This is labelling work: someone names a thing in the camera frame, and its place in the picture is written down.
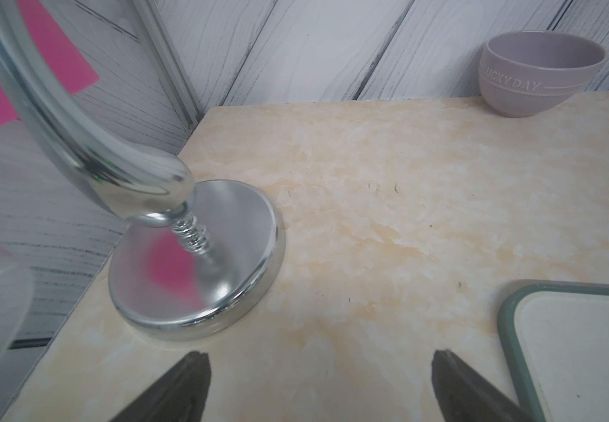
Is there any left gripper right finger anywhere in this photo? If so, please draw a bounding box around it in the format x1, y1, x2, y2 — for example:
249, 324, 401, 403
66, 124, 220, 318
431, 350, 533, 422

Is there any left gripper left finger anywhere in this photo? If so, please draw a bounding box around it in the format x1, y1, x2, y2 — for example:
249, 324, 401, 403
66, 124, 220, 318
112, 352, 212, 422

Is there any beige cutting board green rim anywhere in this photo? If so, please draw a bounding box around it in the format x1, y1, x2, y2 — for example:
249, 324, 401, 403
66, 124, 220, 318
497, 281, 609, 421

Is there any chrome wine glass rack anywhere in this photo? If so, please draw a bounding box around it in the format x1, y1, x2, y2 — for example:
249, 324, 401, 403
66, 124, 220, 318
0, 1, 286, 341

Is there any grey ceramic bowl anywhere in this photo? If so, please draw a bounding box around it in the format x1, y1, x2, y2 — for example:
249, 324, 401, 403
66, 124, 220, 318
478, 31, 607, 118

